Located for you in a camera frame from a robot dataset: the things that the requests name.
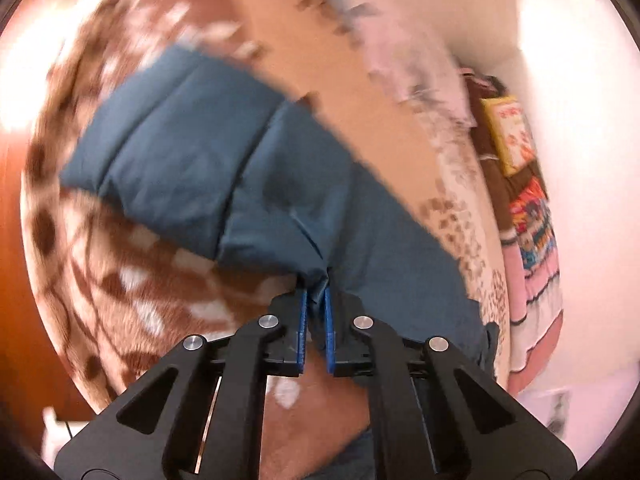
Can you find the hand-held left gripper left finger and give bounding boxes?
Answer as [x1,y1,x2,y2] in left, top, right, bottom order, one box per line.
[54,287,308,480]

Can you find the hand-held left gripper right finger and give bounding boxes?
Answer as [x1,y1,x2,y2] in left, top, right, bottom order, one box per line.
[324,286,579,480]

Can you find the dark blue padded jacket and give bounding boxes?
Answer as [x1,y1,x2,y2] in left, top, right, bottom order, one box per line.
[59,44,501,480]

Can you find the brown leaf print blanket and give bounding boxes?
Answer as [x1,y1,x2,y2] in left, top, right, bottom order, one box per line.
[20,0,512,480]

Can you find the salmon pink pillow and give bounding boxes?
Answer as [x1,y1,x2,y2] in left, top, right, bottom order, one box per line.
[512,320,562,393]

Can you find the pink striped quilt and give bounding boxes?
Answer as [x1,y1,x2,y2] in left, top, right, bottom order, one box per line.
[502,245,565,361]

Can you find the colourful patterned cloth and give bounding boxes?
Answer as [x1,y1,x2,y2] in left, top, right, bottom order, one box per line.
[507,175,558,266]

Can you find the white object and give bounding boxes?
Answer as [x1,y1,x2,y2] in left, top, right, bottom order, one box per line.
[42,406,77,457]

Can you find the yellow printed cushion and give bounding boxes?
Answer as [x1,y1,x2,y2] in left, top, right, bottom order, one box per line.
[479,95,540,177]

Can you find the grey floral bedsheet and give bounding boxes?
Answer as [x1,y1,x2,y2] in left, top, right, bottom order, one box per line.
[320,0,483,128]

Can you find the wooden bed frame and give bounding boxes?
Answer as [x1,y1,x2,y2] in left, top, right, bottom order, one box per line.
[0,122,98,423]

